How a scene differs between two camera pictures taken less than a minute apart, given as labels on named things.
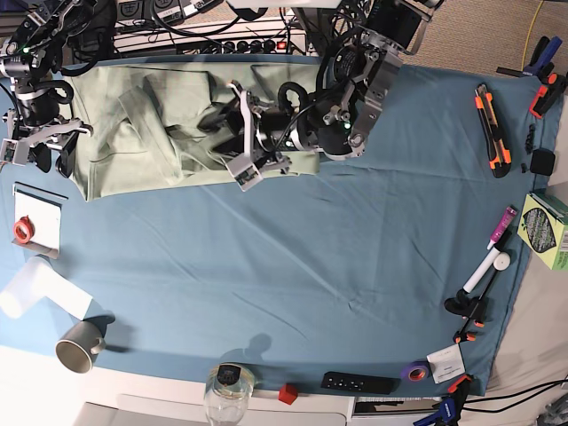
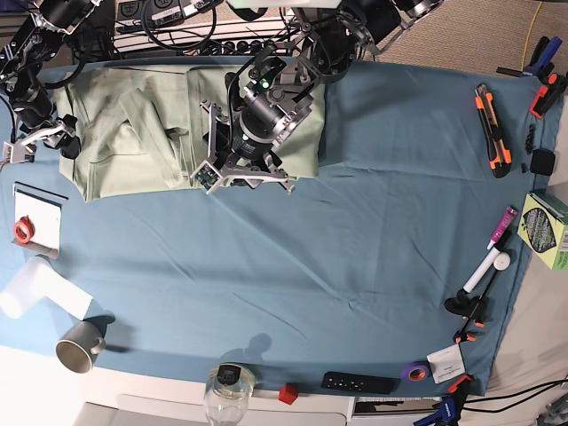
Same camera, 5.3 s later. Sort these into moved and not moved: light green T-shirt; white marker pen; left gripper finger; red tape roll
Moved: left gripper finger
Not moved: white marker pen; red tape roll; light green T-shirt
